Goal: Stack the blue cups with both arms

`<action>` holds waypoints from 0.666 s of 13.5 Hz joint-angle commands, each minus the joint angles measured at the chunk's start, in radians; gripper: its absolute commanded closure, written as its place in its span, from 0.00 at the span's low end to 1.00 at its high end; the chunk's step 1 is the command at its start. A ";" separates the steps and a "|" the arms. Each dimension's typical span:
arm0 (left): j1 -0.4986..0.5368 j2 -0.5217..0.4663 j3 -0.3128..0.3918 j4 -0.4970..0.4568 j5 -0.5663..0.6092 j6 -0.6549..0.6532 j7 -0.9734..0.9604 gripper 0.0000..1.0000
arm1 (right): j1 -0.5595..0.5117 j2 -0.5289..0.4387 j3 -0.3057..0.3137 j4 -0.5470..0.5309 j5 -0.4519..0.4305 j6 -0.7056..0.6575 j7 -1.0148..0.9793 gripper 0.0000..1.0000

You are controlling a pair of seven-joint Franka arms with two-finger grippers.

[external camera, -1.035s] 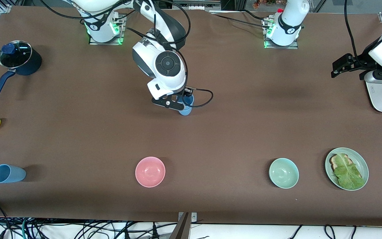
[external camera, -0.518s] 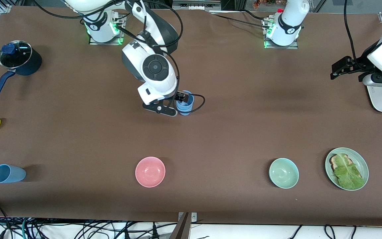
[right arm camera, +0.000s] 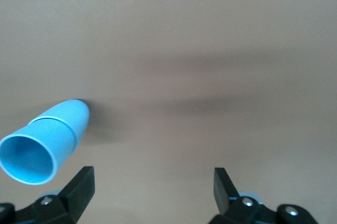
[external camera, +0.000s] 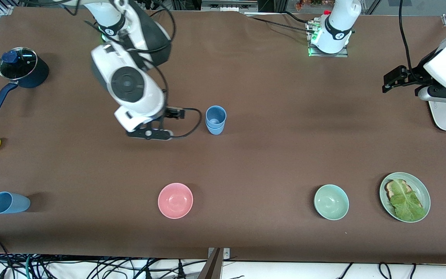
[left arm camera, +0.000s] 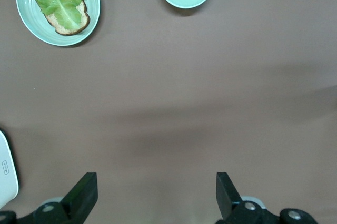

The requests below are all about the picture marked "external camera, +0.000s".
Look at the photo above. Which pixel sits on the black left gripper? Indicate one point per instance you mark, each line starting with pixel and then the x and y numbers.
pixel 417 76

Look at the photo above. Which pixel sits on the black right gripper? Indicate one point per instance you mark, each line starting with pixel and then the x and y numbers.
pixel 171 112

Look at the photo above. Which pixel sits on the blue cup holding paper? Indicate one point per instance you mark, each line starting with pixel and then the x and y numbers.
pixel 215 131

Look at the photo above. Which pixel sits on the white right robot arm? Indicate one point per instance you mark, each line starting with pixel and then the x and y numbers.
pixel 130 83

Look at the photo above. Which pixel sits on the pink bowl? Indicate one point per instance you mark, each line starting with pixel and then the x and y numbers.
pixel 175 200

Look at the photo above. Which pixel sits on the toast bread slice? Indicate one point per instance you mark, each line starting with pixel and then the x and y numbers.
pixel 390 190

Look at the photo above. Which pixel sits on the orange flower bunch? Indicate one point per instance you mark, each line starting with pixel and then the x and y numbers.
pixel 302 4

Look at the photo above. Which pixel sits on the mint green plate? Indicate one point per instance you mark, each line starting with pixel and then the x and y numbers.
pixel 424 193

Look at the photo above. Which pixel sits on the grey metal box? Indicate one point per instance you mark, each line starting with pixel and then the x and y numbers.
pixel 227 6

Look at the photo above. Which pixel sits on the green lettuce leaf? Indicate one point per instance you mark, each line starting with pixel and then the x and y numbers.
pixel 407 203

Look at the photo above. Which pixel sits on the mint green bowl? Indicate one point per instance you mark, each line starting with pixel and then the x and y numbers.
pixel 331 202

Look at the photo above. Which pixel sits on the dark blue saucepan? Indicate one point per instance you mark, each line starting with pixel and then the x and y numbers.
pixel 37 75

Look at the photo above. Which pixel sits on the glass lid with blue knob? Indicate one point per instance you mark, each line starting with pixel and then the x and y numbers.
pixel 21 68

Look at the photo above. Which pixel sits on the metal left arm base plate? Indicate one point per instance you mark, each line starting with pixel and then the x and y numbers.
pixel 314 52

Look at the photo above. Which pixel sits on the small metal bracket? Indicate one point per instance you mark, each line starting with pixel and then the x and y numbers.
pixel 227 254

